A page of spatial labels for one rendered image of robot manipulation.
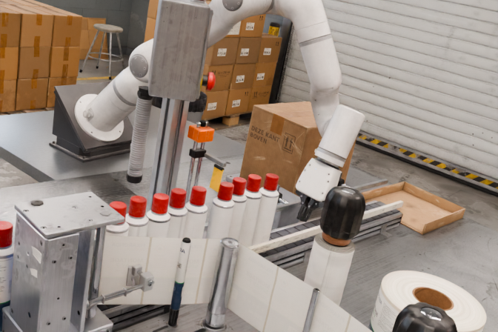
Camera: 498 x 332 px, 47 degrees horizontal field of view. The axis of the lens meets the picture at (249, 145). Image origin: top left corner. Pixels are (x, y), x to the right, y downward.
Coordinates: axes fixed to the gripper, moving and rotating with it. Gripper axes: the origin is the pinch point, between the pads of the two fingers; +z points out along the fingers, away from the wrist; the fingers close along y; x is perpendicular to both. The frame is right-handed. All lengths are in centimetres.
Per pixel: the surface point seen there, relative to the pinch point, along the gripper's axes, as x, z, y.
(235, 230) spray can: -27.7, 7.9, 1.7
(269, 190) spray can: -21.4, -3.6, 1.4
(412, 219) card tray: 57, -9, 5
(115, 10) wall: 306, -74, -589
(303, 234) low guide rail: -2.9, 4.6, 4.3
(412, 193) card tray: 78, -17, -8
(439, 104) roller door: 371, -101, -146
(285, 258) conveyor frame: -6.9, 11.7, 4.8
